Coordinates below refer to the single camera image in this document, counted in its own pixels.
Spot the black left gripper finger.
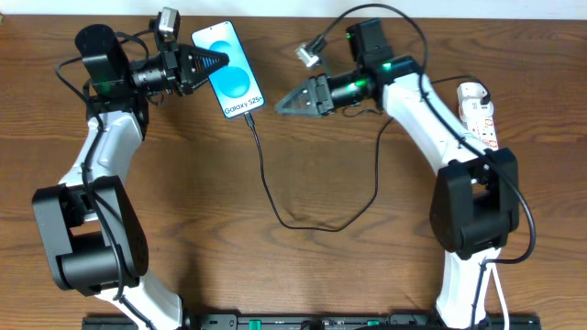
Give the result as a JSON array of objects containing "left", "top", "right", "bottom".
[
  {"left": 179, "top": 44, "right": 229, "bottom": 69},
  {"left": 187, "top": 69, "right": 215, "bottom": 92}
]

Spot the blue Galaxy smartphone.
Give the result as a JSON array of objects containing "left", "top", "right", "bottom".
[{"left": 192, "top": 20, "right": 265, "bottom": 118}]

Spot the black charging cable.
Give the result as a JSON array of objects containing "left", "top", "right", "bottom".
[{"left": 242, "top": 75, "right": 492, "bottom": 233}]

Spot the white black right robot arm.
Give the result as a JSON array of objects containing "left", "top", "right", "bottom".
[{"left": 275, "top": 18, "right": 519, "bottom": 329}]

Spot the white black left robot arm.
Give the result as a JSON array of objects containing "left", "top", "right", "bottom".
[{"left": 32, "top": 23, "right": 229, "bottom": 329}]

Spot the white power strip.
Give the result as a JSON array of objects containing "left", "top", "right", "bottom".
[{"left": 457, "top": 82, "right": 499, "bottom": 150}]

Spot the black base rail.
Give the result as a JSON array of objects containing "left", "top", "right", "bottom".
[{"left": 81, "top": 313, "right": 542, "bottom": 330}]

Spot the white power strip cord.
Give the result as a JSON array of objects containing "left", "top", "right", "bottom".
[{"left": 488, "top": 260, "right": 511, "bottom": 330}]

